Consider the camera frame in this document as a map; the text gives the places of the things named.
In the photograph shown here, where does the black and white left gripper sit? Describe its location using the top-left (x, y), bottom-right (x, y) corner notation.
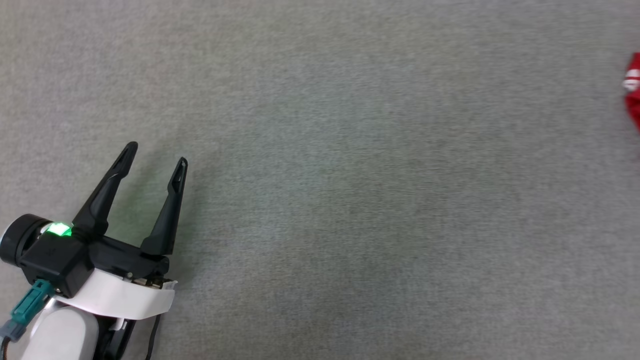
top-left (50, 141), bottom-right (189, 321)

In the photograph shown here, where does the red and white jersey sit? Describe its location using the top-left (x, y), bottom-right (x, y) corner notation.
top-left (622, 51), bottom-right (640, 134)

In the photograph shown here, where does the thin black cable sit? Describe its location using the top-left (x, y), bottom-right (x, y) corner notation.
top-left (144, 314), bottom-right (162, 360)

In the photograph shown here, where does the teal cable connector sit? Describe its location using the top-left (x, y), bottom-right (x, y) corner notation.
top-left (0, 279), bottom-right (55, 343)

